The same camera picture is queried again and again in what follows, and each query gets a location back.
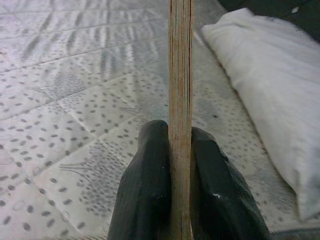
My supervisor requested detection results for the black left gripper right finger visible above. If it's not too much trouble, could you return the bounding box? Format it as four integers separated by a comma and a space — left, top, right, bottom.
190, 126, 272, 240

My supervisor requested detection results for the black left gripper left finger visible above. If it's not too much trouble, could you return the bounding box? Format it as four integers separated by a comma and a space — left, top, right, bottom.
107, 119, 173, 240

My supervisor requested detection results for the yellow children's book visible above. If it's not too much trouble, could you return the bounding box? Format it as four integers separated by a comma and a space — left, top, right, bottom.
167, 0, 195, 240

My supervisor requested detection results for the grey patterned mattress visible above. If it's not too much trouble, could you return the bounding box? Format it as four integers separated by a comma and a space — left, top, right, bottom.
0, 0, 306, 240

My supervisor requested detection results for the white printed pillow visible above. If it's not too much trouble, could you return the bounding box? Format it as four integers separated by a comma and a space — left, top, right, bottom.
200, 7, 320, 222

